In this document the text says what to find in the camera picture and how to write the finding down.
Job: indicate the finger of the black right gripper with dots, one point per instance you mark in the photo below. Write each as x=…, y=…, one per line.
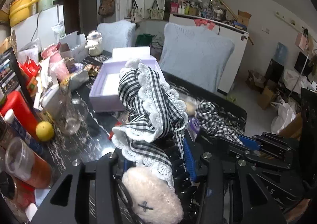
x=276, y=146
x=218, y=149

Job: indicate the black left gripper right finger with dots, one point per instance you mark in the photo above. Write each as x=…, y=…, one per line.
x=209, y=178

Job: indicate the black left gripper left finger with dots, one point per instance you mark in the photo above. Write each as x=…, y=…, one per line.
x=112, y=199

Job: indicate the gingham lace-trimmed plush toy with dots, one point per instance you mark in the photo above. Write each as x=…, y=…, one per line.
x=152, y=139

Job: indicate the lavender cardboard box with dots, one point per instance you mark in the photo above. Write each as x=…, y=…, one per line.
x=104, y=92

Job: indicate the white plastic bag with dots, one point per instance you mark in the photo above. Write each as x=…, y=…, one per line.
x=286, y=113

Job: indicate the clear glass cup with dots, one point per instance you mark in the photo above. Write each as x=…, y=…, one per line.
x=72, y=113

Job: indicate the yellow lemon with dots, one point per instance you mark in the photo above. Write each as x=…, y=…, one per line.
x=45, y=131

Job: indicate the orange drink plastic cup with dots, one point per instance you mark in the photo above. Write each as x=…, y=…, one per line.
x=28, y=166

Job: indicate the near light blue chair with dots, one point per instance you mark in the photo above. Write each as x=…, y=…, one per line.
x=195, y=54

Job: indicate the light blue chair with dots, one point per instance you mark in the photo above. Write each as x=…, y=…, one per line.
x=195, y=54
x=117, y=34

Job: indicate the white cabinet counter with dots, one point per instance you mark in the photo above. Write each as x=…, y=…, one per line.
x=239, y=38

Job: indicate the pink stacked cups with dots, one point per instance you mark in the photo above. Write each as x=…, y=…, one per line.
x=57, y=64

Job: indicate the red plastic container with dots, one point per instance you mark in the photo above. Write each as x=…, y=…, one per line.
x=22, y=112

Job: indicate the astronaut figurine jar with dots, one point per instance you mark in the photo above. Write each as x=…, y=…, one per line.
x=94, y=43

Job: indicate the cardboard box on counter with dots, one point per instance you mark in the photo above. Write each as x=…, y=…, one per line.
x=243, y=18

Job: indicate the white storage bin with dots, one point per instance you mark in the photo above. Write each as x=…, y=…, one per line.
x=73, y=46

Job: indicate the far light blue chair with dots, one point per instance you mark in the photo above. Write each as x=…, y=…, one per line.
x=117, y=34

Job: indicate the white refrigerator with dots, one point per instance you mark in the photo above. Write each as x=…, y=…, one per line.
x=39, y=26

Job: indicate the beige tote bag left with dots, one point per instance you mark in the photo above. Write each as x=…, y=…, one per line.
x=136, y=13

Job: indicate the beige tote bag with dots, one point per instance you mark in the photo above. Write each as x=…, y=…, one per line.
x=136, y=13
x=154, y=12

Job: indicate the beige tote bag right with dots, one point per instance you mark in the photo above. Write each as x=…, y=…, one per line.
x=154, y=12

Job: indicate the brown patterned hanging bag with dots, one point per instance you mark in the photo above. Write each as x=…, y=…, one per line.
x=106, y=8

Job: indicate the yellow watering can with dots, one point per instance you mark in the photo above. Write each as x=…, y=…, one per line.
x=20, y=10

